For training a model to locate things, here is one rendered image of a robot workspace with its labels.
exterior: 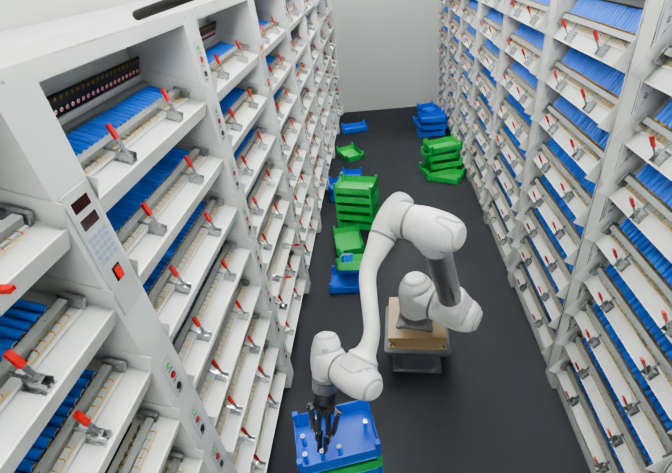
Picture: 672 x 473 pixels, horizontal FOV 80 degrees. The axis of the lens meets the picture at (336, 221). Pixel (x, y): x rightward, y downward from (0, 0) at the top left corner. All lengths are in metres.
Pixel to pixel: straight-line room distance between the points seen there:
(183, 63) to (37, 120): 0.65
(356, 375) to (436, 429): 0.89
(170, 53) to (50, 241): 0.76
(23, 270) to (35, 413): 0.22
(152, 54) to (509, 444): 2.04
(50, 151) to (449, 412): 1.89
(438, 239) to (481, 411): 1.06
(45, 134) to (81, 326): 0.35
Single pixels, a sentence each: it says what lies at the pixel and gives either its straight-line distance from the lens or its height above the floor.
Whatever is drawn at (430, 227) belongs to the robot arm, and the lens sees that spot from 1.37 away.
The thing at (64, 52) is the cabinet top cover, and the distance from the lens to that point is 0.91.
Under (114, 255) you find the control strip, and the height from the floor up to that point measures 1.40.
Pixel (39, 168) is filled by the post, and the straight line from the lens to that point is 0.81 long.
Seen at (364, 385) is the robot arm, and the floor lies 0.78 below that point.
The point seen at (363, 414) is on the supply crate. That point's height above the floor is 0.32.
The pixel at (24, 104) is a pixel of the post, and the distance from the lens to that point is 0.81.
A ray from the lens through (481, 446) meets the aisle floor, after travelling 2.11.
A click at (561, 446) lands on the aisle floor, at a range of 2.19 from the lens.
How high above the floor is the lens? 1.85
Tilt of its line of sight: 33 degrees down
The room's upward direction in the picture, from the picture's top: 8 degrees counter-clockwise
